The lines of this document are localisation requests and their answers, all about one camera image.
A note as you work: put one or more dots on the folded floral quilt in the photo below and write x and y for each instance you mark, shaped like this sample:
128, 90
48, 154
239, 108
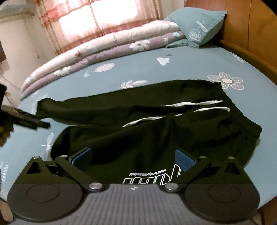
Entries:
103, 52

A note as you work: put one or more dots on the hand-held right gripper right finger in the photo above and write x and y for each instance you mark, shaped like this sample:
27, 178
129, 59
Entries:
184, 159

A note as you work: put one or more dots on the teal printed pillow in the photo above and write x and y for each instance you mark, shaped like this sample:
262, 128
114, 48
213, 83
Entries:
201, 23

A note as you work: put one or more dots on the bed with blue floral sheet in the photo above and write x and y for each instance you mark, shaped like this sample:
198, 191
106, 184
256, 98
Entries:
194, 62

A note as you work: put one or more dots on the pink checked curtain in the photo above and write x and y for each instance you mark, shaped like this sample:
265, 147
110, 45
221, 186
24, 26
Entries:
97, 19

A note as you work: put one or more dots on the white air conditioner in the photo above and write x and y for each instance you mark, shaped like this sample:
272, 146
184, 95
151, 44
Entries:
13, 9

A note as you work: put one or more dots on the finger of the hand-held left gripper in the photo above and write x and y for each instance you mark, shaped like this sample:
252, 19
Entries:
30, 120

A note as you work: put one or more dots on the black pants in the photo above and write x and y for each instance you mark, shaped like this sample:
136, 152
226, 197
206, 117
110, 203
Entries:
140, 134

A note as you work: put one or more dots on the wooden headboard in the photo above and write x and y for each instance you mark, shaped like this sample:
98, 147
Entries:
255, 21

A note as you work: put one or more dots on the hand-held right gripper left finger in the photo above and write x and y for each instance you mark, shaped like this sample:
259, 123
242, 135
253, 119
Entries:
82, 156

